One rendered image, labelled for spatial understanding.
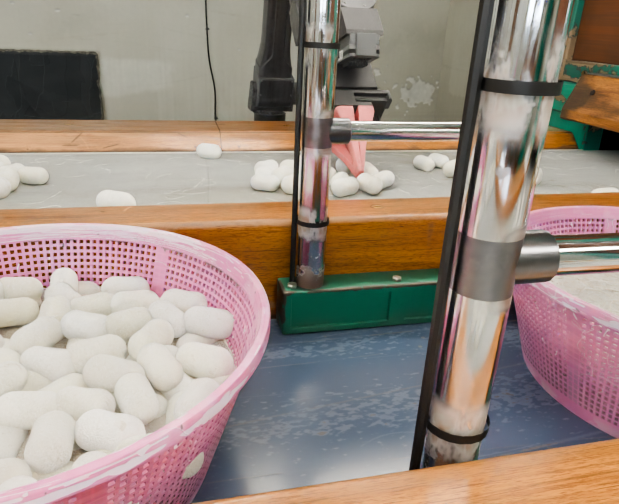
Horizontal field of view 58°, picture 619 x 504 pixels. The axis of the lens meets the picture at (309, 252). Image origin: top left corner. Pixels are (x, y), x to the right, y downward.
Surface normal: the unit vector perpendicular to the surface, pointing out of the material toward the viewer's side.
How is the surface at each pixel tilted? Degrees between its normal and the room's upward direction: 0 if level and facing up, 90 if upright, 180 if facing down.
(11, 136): 45
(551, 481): 0
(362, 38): 76
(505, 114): 90
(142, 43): 90
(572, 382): 108
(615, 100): 67
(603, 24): 90
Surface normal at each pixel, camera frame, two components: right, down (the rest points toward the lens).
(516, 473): 0.04, -0.92
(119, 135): 0.20, -0.38
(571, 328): -0.86, 0.42
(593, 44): -0.97, 0.04
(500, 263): 0.08, 0.39
